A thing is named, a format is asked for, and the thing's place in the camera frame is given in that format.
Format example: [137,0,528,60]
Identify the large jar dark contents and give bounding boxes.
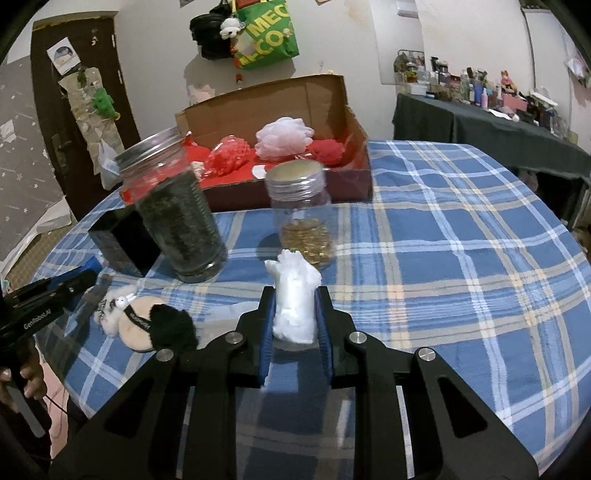
[115,127,228,283]

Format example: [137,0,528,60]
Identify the open cardboard box red liner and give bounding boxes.
[172,74,373,212]

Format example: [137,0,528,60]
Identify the dark brown door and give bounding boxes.
[30,11,140,220]

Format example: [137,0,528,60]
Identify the white fluffy scrunchie with bow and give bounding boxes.
[93,284,138,337]

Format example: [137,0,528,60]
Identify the white plastic bag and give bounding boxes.
[97,140,121,190]

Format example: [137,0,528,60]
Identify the green tote bag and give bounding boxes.
[231,0,300,70]

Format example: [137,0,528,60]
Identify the blue plaid tablecloth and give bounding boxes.
[37,141,590,479]

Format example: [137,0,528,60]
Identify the white refrigerator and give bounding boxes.
[523,8,590,149]

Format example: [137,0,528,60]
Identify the small jar golden contents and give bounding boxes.
[264,159,335,269]

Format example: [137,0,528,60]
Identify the beige powder puff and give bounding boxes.
[118,296,164,353]

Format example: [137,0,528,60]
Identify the black bag on wall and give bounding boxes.
[189,1,232,60]

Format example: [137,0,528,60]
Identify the brown paper on door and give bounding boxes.
[58,67,124,174]

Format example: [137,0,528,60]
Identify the red knitted ball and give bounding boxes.
[307,139,346,167]

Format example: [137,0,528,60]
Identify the pink pig plush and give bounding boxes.
[186,84,215,105]

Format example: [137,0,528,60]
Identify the small black box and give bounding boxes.
[88,205,161,277]

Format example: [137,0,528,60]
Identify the red mesh bath pouf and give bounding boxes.
[204,135,252,178]

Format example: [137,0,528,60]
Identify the black fluffy pompom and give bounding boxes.
[149,304,198,353]

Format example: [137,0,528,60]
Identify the white panda plush charm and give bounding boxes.
[219,17,245,40]

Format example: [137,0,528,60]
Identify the white mesh cloth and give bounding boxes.
[197,301,259,336]

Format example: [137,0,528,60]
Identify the person's left hand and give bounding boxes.
[0,350,48,409]

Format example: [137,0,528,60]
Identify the dark green table cover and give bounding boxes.
[393,93,590,179]

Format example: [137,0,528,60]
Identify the wall mirror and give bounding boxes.
[370,0,424,85]

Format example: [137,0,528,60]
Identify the white mesh bath pouf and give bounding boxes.
[254,117,315,160]

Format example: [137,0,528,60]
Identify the picture on door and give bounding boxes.
[46,37,81,76]

